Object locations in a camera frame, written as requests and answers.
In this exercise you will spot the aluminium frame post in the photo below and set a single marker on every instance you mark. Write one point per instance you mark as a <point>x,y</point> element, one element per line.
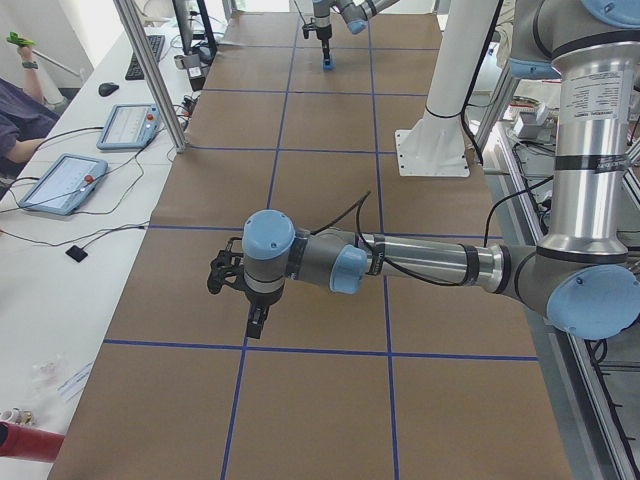
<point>141,47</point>

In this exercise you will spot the seated person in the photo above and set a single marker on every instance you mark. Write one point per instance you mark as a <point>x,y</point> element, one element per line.
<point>25,119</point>

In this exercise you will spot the blue teach pendant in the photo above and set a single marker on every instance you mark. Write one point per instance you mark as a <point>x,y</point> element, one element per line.
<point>129,126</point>
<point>65,185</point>

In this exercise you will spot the black computer mouse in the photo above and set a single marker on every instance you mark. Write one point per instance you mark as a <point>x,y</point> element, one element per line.
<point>107,88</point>

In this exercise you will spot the red fire extinguisher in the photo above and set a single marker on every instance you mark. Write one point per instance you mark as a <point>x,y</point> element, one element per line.
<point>27,443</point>

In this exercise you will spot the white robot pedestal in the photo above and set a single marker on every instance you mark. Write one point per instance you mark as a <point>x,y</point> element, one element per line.
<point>435,146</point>

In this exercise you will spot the far blue teach pendant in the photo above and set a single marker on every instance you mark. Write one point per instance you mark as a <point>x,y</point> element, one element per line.
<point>129,126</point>

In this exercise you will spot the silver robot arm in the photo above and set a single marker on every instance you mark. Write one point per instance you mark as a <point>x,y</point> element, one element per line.
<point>575,275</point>
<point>356,18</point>

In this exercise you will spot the small black square pad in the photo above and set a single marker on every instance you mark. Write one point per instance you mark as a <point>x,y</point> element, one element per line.
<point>76,253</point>

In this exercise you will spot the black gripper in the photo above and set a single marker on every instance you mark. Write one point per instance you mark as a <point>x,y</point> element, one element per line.
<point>324,31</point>
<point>262,298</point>

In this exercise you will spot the near blue teach pendant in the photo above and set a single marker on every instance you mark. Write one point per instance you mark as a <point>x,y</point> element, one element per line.
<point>65,185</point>

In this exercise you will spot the black computer monitor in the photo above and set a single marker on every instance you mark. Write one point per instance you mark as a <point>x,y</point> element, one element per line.
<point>196,33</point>

